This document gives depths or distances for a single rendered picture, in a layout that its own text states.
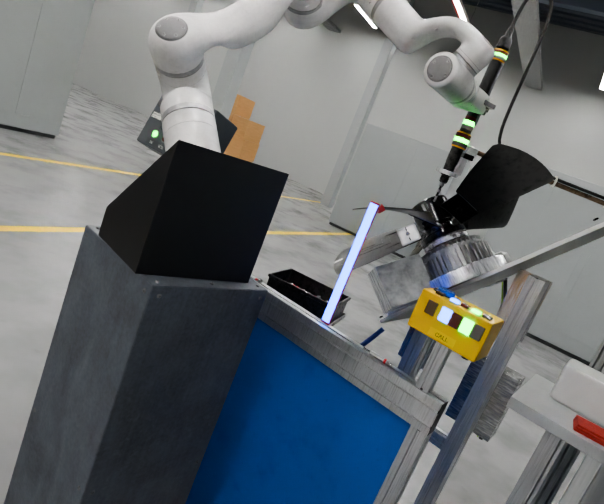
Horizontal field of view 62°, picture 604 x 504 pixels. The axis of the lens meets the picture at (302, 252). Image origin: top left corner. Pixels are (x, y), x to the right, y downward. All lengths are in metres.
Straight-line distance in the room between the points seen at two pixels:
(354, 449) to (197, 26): 1.05
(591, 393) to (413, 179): 7.48
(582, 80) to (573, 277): 7.88
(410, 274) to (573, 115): 12.59
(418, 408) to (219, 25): 0.98
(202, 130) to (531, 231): 6.14
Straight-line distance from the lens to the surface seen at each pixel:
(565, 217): 6.99
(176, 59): 1.22
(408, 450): 1.22
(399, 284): 1.47
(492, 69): 1.57
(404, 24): 1.37
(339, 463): 1.33
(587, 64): 14.25
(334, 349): 1.24
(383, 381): 1.20
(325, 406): 1.31
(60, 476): 1.27
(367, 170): 9.11
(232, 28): 1.30
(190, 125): 1.12
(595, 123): 13.93
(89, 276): 1.14
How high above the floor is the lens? 1.27
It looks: 12 degrees down
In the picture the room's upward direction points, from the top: 22 degrees clockwise
